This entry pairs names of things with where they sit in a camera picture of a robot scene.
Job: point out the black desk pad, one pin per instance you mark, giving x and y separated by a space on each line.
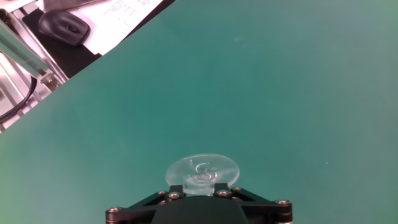
68 59

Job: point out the white printed paper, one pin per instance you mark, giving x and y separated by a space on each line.
124 21

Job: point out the black computer mouse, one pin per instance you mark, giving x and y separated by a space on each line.
63 28

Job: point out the green table mat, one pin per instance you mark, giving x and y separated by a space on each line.
248 93

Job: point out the aluminium frame post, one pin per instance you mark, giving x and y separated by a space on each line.
21 53

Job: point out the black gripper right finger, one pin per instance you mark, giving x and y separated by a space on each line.
273 213

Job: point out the clear wine glass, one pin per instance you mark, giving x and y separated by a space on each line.
202 169

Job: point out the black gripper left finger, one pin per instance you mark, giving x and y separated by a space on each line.
124 214

